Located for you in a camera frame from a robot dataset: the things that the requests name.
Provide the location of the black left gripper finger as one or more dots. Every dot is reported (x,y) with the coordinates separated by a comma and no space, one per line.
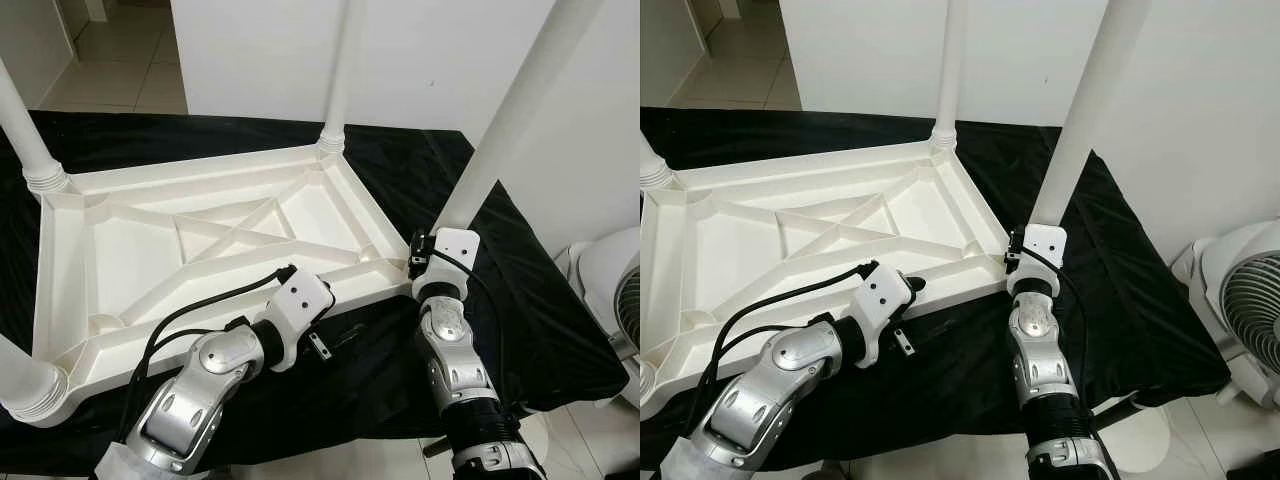
(916,286)

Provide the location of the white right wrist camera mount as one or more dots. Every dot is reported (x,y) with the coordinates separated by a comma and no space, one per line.
(455,245)
(1045,242)

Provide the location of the black metal table leg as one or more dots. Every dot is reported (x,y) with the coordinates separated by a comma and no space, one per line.
(436,446)
(1120,414)

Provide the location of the black table cloth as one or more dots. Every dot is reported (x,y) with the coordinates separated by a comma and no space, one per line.
(540,330)
(1150,330)

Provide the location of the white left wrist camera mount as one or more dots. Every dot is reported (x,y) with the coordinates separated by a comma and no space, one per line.
(885,290)
(300,295)

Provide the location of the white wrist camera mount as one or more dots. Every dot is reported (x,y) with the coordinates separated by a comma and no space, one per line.
(885,290)
(455,245)
(300,295)
(1045,242)

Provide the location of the white plastic table leg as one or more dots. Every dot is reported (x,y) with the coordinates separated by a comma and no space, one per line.
(652,170)
(25,130)
(510,110)
(950,70)
(1090,100)
(340,70)
(25,385)

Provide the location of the white pedestal fan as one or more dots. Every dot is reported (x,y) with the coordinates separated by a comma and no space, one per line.
(610,290)
(1245,290)

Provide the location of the white plastic children table top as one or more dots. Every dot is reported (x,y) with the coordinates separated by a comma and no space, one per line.
(760,240)
(150,240)

